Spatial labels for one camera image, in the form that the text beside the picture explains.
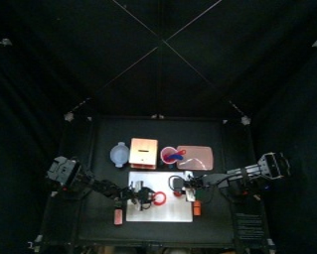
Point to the blue spoon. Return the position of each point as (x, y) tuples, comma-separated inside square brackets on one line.
[(177, 156)]

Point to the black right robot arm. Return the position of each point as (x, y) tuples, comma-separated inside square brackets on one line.
[(249, 172)]

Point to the wooden drawer box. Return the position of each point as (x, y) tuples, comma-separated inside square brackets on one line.
[(142, 150)]

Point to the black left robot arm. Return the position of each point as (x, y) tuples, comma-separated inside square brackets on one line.
[(83, 180)]

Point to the red dough disc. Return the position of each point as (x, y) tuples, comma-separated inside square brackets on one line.
[(177, 194)]

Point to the white cutting board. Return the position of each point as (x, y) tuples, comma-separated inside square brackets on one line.
[(165, 215)]

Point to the orange rectangular block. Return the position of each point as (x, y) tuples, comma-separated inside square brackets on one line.
[(197, 207), (118, 217)]

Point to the pink rectangular tray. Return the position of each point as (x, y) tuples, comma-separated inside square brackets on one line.
[(198, 155)]

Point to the black printed label sheet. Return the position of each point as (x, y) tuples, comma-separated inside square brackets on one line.
[(249, 226)]

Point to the pale blue bowl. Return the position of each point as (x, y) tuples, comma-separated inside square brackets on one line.
[(119, 154)]

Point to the red utensil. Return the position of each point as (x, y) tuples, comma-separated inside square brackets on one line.
[(181, 152)]

